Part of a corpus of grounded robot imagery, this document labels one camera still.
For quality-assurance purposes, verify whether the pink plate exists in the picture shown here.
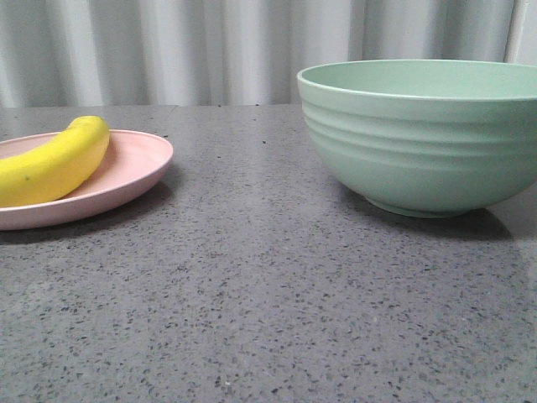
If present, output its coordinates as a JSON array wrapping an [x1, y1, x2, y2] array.
[[1, 129, 174, 231]]

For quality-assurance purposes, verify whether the green ribbed bowl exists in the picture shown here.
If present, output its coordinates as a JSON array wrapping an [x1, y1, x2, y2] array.
[[297, 60, 536, 217]]

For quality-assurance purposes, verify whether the white pleated curtain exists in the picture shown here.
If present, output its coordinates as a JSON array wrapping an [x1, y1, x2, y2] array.
[[1, 1, 536, 107]]

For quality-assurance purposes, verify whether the yellow banana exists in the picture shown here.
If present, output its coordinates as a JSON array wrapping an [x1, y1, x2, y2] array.
[[1, 116, 110, 207]]

